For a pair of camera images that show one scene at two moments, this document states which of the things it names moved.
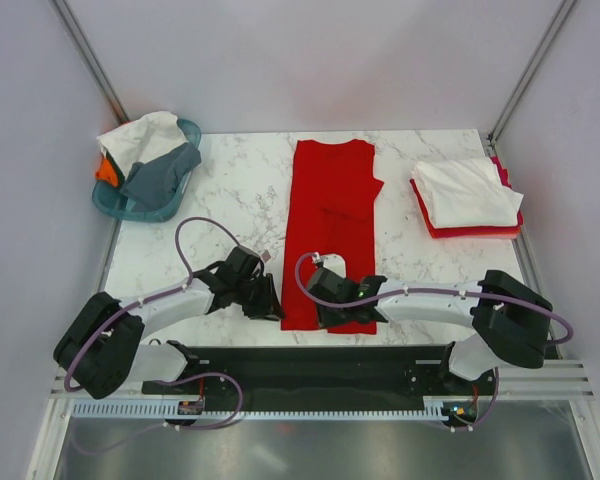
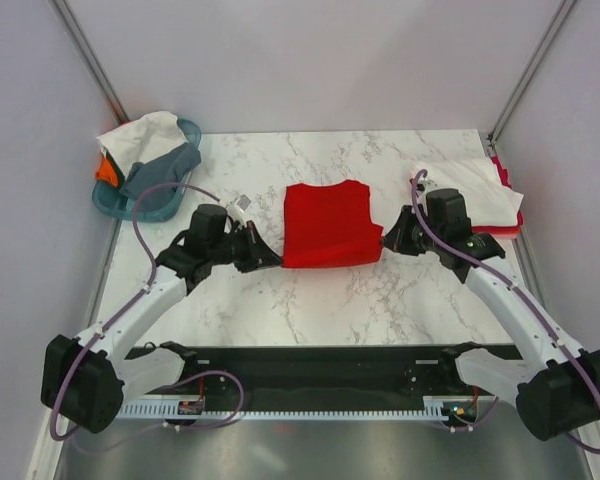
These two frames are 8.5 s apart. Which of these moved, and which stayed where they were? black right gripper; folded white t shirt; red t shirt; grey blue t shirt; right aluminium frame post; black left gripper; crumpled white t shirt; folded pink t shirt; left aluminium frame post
Moved: black right gripper; black left gripper; red t shirt
Stayed: left aluminium frame post; folded pink t shirt; crumpled white t shirt; folded white t shirt; grey blue t shirt; right aluminium frame post
